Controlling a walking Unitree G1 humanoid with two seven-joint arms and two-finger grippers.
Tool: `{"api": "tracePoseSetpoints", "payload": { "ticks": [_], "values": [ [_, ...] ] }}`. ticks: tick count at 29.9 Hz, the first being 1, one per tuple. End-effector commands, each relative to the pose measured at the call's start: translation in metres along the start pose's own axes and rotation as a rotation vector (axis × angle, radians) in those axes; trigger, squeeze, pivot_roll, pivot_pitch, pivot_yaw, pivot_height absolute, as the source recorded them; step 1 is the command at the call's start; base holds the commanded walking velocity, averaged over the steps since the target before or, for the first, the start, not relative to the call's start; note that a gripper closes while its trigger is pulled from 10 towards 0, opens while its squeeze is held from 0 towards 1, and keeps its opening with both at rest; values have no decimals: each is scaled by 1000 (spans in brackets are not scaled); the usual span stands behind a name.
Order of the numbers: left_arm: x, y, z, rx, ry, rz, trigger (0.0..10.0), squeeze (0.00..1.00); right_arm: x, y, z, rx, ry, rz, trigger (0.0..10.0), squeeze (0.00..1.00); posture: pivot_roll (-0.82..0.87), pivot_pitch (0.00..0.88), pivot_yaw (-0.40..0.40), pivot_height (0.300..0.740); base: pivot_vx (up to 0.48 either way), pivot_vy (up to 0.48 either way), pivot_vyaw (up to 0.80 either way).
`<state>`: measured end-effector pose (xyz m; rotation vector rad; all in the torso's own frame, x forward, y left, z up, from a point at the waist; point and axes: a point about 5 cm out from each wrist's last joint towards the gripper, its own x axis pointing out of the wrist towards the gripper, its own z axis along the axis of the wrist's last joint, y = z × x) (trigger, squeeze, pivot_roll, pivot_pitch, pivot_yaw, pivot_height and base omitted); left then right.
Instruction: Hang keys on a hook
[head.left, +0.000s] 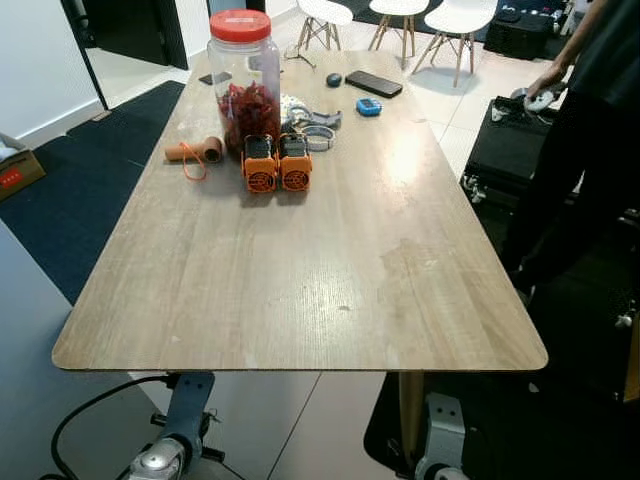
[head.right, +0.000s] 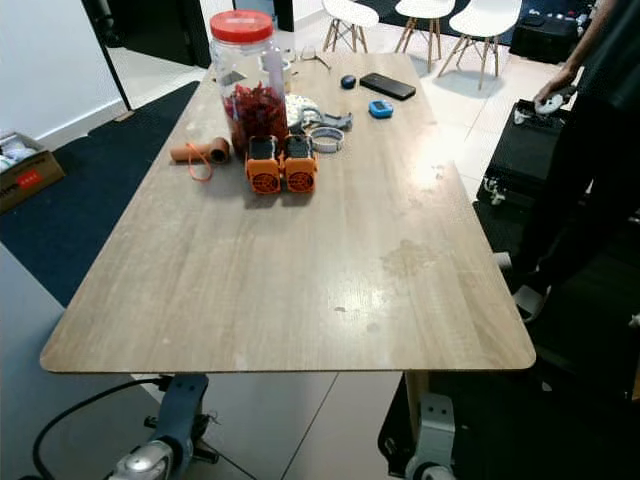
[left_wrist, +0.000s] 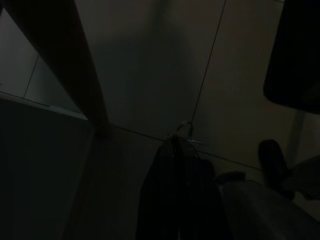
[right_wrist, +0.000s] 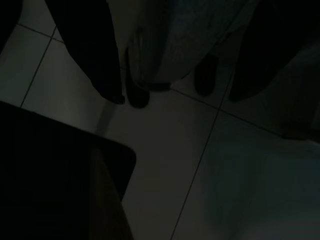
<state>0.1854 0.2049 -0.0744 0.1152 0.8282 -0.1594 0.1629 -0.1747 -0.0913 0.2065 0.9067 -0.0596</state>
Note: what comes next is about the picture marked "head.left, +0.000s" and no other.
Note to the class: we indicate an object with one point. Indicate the person bare hand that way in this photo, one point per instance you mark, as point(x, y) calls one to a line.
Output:
point(550, 78)

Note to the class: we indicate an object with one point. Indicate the white handheld controller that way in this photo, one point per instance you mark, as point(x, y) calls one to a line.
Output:
point(542, 101)

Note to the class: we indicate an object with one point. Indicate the person bare forearm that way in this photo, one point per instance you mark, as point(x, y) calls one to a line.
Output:
point(583, 35)

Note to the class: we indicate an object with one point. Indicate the black low cabinet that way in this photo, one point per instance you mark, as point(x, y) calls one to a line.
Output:
point(520, 35)

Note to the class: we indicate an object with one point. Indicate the person in black clothes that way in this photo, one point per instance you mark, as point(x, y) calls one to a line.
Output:
point(600, 130)

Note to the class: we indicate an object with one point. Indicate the black equipment case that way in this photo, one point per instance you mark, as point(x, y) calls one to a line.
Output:
point(505, 150)

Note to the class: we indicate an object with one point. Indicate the white chair wooden legs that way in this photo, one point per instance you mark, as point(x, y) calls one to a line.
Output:
point(325, 10)
point(462, 15)
point(398, 6)

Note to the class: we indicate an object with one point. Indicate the large black phone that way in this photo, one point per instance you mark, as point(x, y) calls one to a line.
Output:
point(374, 84)

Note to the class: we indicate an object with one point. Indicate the black computer mouse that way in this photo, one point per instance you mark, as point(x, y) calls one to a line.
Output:
point(334, 79)

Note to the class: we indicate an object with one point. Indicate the light wooden table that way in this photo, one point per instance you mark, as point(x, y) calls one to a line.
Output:
point(350, 250)

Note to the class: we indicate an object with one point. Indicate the orange and black device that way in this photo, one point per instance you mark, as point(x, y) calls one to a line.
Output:
point(259, 168)
point(294, 168)

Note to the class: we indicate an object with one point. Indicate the brown wooden cabinet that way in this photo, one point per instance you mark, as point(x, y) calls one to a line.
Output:
point(630, 360)

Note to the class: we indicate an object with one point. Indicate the clear plastic jar red lid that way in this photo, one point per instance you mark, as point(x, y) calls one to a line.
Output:
point(245, 110)

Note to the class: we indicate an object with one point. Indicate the small black phone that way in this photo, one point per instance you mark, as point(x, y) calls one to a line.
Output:
point(203, 78)

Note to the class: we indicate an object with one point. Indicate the black floor mat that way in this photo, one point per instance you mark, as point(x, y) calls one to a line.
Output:
point(560, 430)

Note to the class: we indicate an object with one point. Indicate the brown cardboard tube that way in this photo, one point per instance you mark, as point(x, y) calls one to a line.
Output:
point(190, 150)

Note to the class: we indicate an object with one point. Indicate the black door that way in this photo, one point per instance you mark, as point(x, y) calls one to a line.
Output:
point(135, 25)

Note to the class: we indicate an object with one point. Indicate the dark floor rug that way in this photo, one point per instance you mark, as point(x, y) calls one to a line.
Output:
point(90, 190)

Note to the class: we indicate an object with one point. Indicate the cardboard box red label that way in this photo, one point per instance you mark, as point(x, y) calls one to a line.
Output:
point(20, 172)

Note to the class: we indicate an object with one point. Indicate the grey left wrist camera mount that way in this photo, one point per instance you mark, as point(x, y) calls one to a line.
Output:
point(188, 405)

